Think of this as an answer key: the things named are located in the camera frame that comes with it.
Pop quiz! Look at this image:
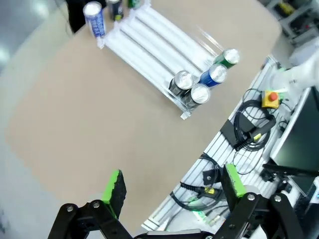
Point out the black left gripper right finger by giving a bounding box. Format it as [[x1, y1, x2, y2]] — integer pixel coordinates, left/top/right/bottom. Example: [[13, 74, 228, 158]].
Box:
[[214, 163, 304, 239]]

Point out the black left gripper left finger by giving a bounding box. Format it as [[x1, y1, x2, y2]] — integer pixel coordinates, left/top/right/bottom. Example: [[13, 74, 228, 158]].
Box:
[[48, 170, 135, 239]]

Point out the black power adapter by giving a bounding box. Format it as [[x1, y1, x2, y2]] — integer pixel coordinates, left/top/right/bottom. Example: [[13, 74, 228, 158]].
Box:
[[220, 112, 277, 150]]

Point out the yellow emergency stop button box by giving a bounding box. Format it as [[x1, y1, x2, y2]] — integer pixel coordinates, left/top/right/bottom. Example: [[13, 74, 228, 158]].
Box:
[[261, 90, 283, 110]]

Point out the black Pepsi can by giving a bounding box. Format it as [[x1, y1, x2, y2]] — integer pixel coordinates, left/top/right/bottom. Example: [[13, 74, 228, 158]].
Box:
[[106, 0, 125, 22], [183, 84, 211, 109], [168, 70, 194, 97]]

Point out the blue Pocari Sweat can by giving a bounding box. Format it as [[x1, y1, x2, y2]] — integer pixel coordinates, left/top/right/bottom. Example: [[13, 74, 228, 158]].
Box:
[[199, 64, 228, 88], [83, 1, 107, 38]]

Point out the green Chilsung cider can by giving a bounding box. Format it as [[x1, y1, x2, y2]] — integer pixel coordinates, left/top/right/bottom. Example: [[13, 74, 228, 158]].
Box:
[[127, 0, 143, 10], [213, 48, 240, 68]]

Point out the clear acrylic can rack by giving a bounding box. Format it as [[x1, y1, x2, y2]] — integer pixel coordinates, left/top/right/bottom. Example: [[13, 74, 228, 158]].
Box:
[[96, 0, 226, 120]]

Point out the grey equipment box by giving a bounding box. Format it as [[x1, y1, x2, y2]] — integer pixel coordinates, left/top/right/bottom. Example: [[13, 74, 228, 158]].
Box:
[[271, 0, 319, 45]]

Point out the aluminium slotted base plate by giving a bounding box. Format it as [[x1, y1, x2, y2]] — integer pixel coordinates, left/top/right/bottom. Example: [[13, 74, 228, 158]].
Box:
[[141, 56, 319, 232]]

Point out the black cable with yellow label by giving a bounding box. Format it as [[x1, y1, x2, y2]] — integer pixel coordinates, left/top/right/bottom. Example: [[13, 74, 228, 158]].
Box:
[[170, 153, 225, 212]]

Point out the black monitor with grey frame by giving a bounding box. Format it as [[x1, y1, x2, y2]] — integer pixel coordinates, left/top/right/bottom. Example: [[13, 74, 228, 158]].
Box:
[[270, 87, 319, 172]]

